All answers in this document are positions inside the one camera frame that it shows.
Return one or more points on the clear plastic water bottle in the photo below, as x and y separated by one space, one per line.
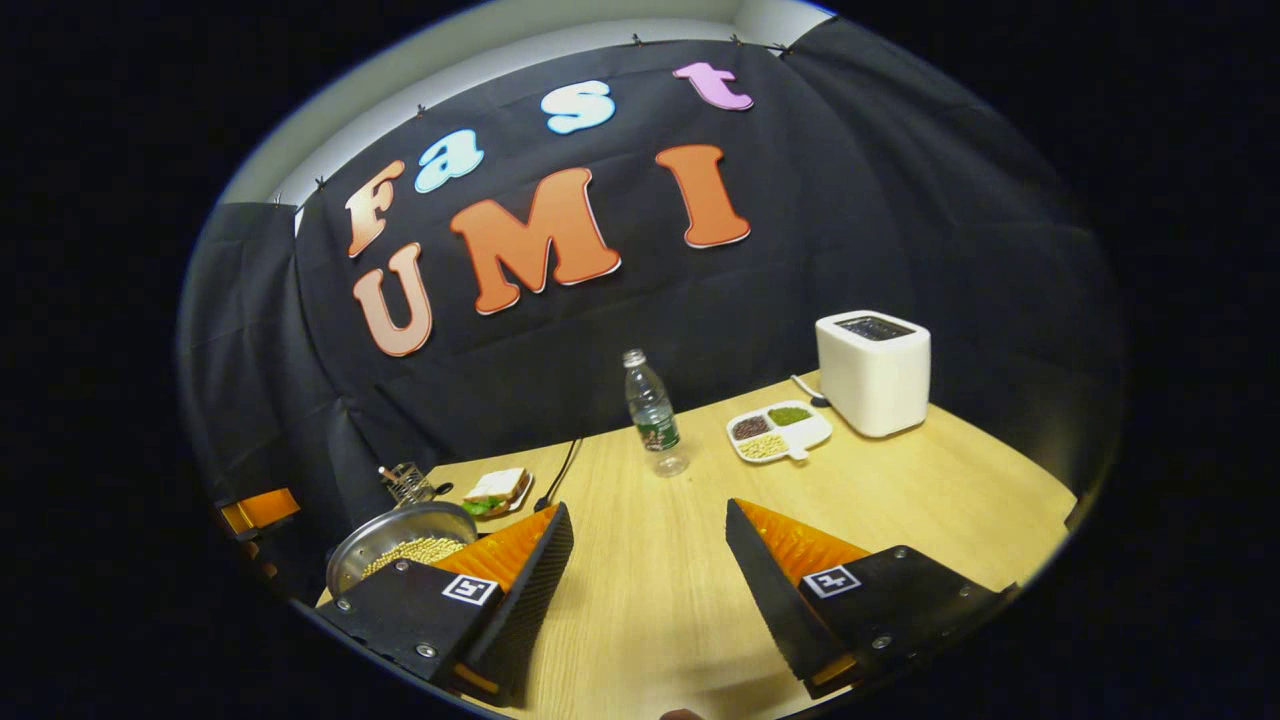
652 415

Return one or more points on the pile of red beans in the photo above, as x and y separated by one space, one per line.
751 428

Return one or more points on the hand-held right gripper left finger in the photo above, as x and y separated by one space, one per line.
530 605

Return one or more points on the sandwich with lettuce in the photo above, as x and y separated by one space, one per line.
497 488

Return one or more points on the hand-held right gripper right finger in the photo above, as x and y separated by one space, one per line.
765 600

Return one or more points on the pile of green mung beans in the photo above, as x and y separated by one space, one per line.
790 416

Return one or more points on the small heap of soybeans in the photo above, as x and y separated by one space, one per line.
764 447

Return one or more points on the white toaster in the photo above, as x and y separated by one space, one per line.
875 385

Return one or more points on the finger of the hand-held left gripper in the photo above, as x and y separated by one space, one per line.
268 508

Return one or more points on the pile of soybeans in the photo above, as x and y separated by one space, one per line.
420 550

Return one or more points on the stainless steel pot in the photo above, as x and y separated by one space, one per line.
400 525

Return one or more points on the white divided dish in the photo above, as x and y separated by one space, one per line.
815 432

